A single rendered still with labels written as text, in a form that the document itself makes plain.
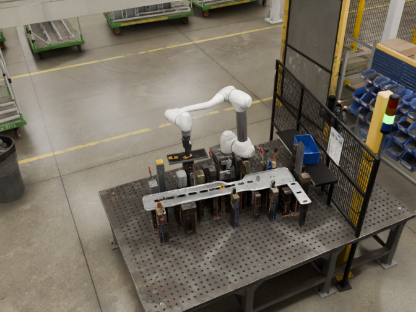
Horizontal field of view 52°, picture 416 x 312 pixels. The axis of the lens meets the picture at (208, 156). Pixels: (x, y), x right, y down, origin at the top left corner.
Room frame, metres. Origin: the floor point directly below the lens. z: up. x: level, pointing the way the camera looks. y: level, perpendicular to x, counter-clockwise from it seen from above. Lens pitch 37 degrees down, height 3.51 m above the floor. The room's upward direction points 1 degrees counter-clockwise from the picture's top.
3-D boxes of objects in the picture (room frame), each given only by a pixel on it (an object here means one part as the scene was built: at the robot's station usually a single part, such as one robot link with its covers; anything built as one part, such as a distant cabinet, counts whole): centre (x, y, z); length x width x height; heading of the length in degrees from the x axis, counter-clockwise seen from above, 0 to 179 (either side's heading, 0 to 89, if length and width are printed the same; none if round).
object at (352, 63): (5.65, -1.79, 0.65); 1.00 x 0.50 x 1.30; 24
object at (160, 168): (3.11, 0.44, 0.92); 0.08 x 0.08 x 0.44; 15
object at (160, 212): (2.58, 0.40, 0.88); 0.15 x 0.11 x 0.36; 15
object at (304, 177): (2.98, -0.87, 0.88); 0.08 x 0.08 x 0.36; 15
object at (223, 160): (3.14, -0.16, 0.94); 0.18 x 0.13 x 0.49; 105
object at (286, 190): (2.88, -0.69, 0.84); 0.11 x 0.10 x 0.28; 15
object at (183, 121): (3.18, 0.20, 1.54); 0.13 x 0.11 x 0.16; 48
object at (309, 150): (3.33, -0.94, 1.10); 0.30 x 0.17 x 0.13; 6
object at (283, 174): (2.90, -0.10, 1.00); 1.38 x 0.22 x 0.02; 105
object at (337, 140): (3.09, -1.13, 1.30); 0.23 x 0.02 x 0.31; 15
